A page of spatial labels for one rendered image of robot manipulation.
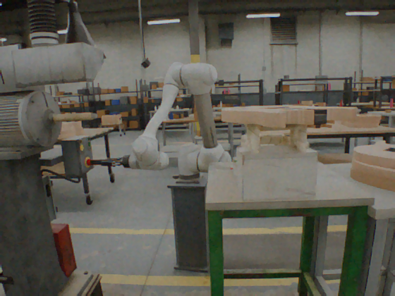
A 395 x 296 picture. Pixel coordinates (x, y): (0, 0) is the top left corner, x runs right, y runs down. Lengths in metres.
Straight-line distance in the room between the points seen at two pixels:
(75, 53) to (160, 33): 11.66
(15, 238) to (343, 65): 13.23
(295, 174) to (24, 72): 1.08
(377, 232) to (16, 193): 1.52
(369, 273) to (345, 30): 12.93
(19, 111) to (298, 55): 12.17
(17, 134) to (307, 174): 1.18
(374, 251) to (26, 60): 1.53
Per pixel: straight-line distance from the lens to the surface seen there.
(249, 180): 0.92
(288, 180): 0.96
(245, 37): 12.43
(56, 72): 1.09
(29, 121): 1.22
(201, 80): 1.50
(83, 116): 1.20
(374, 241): 1.19
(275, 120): 0.73
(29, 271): 1.56
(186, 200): 1.85
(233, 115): 0.90
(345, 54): 13.61
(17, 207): 1.41
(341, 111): 0.95
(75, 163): 1.50
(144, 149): 1.20
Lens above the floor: 1.31
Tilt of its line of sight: 11 degrees down
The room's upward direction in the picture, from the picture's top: 3 degrees counter-clockwise
